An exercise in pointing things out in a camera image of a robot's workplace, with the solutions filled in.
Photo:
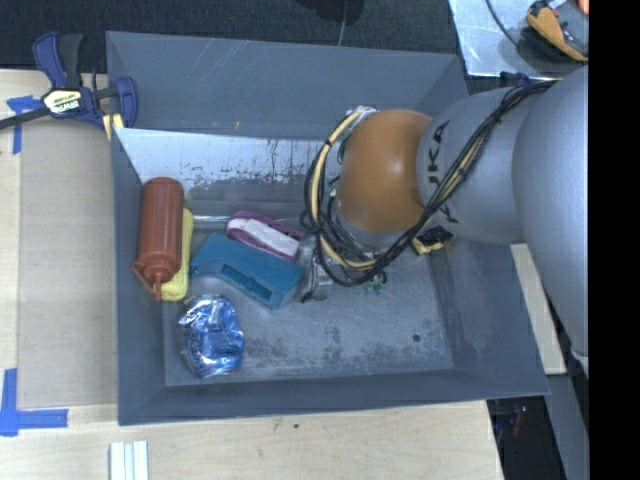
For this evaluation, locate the grey metal bin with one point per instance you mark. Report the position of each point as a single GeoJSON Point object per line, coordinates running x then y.
{"type": "Point", "coordinates": [350, 338]}

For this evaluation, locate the pale wood flat board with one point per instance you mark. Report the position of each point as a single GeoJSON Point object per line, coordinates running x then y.
{"type": "Point", "coordinates": [65, 268]}

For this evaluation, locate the yellow sponge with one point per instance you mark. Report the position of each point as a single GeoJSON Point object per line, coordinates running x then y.
{"type": "Point", "coordinates": [186, 248]}

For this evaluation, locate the teal blue plastic block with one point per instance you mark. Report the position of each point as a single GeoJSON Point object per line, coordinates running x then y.
{"type": "Point", "coordinates": [240, 263]}

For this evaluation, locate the blue crumpled foil packet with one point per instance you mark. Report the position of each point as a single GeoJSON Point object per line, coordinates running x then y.
{"type": "Point", "coordinates": [212, 338]}

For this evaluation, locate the red-brown squeeze bottle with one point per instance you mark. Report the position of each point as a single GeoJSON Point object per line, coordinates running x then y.
{"type": "Point", "coordinates": [161, 223]}

